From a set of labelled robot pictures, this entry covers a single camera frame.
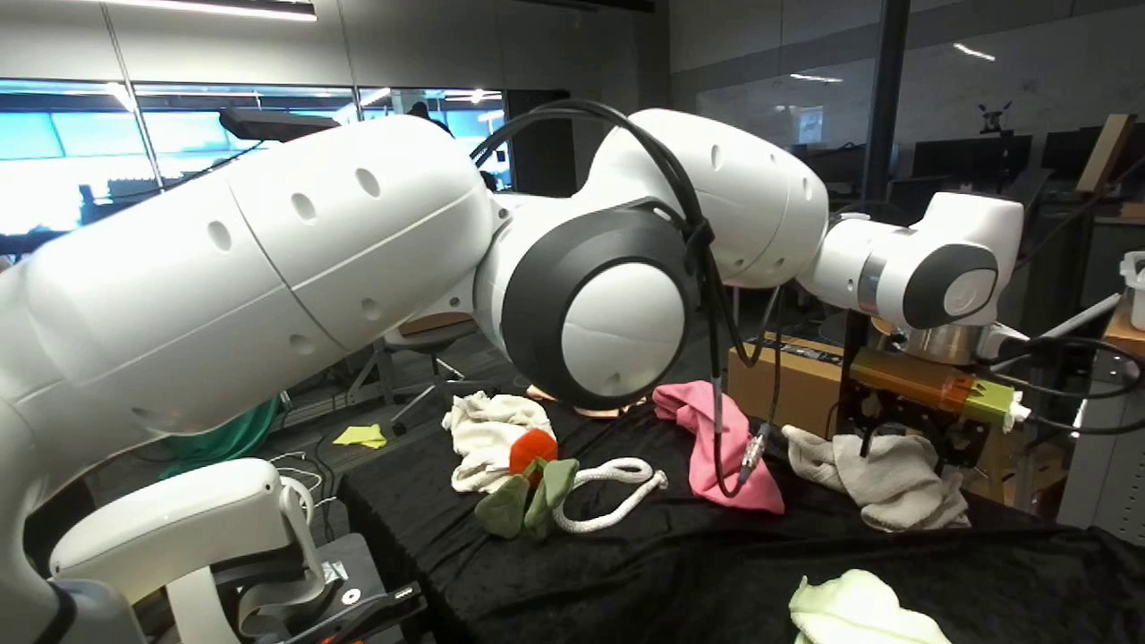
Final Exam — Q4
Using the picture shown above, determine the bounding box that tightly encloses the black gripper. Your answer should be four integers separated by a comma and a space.
888, 409, 987, 469

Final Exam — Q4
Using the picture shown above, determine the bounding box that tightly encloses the white towel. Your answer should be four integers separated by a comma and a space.
781, 425, 969, 533
441, 389, 556, 493

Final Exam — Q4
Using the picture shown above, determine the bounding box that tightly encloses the pale green towel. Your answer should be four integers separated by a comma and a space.
788, 569, 951, 644

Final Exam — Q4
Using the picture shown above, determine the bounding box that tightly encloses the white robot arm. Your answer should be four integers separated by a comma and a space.
0, 106, 1023, 644

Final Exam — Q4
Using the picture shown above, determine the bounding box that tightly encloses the green cloth cover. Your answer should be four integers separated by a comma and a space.
166, 399, 283, 469

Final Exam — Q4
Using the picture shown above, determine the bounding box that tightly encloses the black vertical pole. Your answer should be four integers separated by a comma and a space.
862, 0, 912, 203

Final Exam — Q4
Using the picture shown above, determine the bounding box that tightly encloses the plush carrot toy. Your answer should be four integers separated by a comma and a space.
475, 431, 578, 540

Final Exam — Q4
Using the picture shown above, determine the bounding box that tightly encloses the yellow rag on floor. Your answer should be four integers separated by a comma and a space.
331, 421, 388, 452

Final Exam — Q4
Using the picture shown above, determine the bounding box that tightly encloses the pink cloth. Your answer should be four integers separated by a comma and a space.
652, 381, 788, 515

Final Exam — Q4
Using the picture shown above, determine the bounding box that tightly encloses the black velvet table cloth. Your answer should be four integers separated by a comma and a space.
341, 412, 1145, 644

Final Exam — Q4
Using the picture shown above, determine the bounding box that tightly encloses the cardboard box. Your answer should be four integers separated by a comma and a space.
727, 335, 845, 438

